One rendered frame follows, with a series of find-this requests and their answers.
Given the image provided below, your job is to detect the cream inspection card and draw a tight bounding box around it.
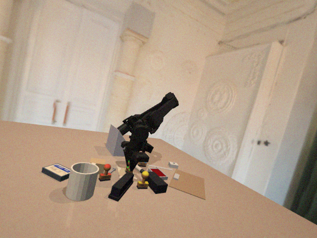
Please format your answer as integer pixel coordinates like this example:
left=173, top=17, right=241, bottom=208
left=117, top=167, right=126, bottom=178

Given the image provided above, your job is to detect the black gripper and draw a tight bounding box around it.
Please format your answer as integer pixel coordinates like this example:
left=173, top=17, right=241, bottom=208
left=121, top=135, right=149, bottom=172

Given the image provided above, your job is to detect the grey cup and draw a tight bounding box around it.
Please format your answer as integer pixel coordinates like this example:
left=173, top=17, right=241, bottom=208
left=65, top=162, right=99, bottom=201

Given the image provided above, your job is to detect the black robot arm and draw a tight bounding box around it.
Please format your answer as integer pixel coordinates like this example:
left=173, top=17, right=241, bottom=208
left=117, top=92, right=179, bottom=153

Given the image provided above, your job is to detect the red rubber stamp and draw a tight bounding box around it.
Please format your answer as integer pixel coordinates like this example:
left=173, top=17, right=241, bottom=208
left=99, top=164, right=111, bottom=181

